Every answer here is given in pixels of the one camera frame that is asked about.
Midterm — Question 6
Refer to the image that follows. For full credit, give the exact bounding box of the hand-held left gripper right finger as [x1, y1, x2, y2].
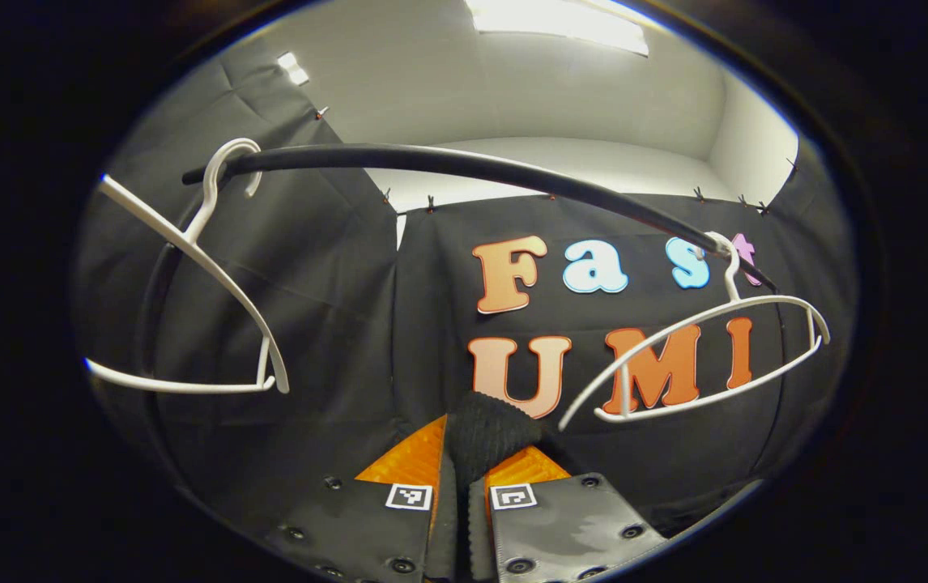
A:
[468, 444, 669, 583]

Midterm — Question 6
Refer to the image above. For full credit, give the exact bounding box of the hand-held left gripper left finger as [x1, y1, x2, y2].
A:
[266, 415, 458, 583]

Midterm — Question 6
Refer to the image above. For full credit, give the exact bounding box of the black corduroy jacket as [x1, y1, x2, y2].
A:
[444, 391, 546, 491]

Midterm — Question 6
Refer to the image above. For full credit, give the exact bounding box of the white plastic hanger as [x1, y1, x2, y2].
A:
[557, 231, 832, 432]
[83, 138, 291, 396]

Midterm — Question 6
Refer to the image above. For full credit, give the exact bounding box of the black metal clothes rack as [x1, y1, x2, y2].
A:
[136, 142, 789, 487]

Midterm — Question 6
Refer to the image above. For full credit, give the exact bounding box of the black backdrop cloth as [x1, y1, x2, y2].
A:
[71, 36, 862, 535]

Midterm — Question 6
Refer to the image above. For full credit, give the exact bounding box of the small ceiling light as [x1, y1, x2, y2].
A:
[276, 51, 311, 87]

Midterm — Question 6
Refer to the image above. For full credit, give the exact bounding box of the long ceiling light panel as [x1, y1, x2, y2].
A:
[464, 0, 651, 57]

